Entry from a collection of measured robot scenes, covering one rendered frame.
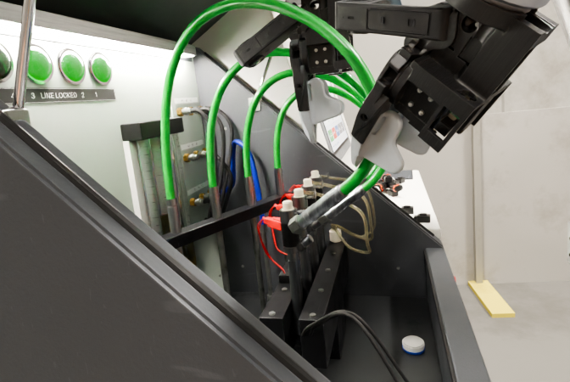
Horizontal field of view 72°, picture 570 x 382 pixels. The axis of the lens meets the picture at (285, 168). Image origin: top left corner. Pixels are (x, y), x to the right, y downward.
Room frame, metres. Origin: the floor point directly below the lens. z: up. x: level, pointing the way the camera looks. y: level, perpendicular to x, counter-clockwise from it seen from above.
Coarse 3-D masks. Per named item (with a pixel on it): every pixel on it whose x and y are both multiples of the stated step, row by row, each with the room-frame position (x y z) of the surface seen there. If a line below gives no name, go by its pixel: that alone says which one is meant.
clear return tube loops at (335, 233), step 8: (320, 184) 0.78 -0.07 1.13; (328, 184) 0.78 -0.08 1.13; (304, 192) 0.70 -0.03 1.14; (312, 192) 0.70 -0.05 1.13; (368, 192) 0.82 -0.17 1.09; (368, 208) 0.76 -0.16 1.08; (368, 216) 0.76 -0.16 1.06; (336, 224) 0.84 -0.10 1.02; (336, 232) 0.80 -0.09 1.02; (368, 232) 0.83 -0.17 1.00; (336, 240) 0.84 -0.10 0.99; (344, 240) 0.76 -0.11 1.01; (368, 240) 0.68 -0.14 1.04; (352, 248) 0.72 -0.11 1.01; (368, 248) 0.68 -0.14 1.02
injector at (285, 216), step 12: (288, 216) 0.58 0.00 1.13; (288, 228) 0.58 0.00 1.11; (288, 240) 0.58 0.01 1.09; (300, 240) 0.59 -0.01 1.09; (312, 240) 0.58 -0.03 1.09; (288, 252) 0.58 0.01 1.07; (288, 264) 0.59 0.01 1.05; (300, 288) 0.59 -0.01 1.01; (300, 300) 0.59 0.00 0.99; (300, 312) 0.59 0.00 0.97
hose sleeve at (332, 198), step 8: (328, 192) 0.46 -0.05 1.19; (336, 192) 0.44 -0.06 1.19; (320, 200) 0.46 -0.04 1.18; (328, 200) 0.45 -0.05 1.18; (336, 200) 0.45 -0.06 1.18; (312, 208) 0.47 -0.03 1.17; (320, 208) 0.46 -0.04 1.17; (328, 208) 0.46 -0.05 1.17; (304, 216) 0.47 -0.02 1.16; (312, 216) 0.47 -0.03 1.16; (320, 216) 0.47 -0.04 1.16; (304, 224) 0.48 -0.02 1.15
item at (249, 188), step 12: (288, 72) 0.75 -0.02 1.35; (264, 84) 0.76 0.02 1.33; (336, 84) 0.73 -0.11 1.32; (348, 84) 0.72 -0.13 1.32; (360, 96) 0.71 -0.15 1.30; (252, 108) 0.77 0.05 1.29; (252, 120) 0.77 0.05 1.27; (372, 168) 0.71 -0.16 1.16; (252, 180) 0.78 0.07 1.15; (252, 192) 0.77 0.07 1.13; (252, 204) 0.77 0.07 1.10
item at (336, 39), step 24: (240, 0) 0.52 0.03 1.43; (264, 0) 0.49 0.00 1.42; (192, 24) 0.57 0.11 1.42; (312, 24) 0.45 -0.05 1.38; (168, 72) 0.61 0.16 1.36; (360, 72) 0.42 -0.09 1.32; (168, 96) 0.62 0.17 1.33; (168, 120) 0.63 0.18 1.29; (168, 144) 0.64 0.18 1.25; (168, 168) 0.64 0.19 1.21; (360, 168) 0.43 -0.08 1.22; (168, 192) 0.64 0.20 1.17
